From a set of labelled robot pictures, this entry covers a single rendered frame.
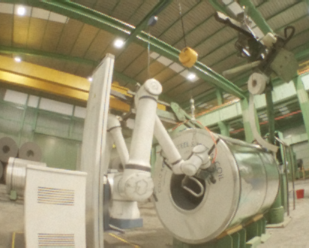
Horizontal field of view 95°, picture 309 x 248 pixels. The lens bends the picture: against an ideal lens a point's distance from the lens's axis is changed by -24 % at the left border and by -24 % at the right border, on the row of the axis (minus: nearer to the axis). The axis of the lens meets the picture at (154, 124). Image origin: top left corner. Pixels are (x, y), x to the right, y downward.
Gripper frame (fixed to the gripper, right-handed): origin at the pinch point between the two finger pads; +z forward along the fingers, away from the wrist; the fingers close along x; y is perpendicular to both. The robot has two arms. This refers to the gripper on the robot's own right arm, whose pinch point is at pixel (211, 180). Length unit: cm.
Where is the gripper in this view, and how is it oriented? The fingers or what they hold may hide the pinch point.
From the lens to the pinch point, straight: 151.0
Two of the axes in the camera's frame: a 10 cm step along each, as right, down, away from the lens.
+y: -4.8, -1.5, 8.6
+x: -7.6, 5.5, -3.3
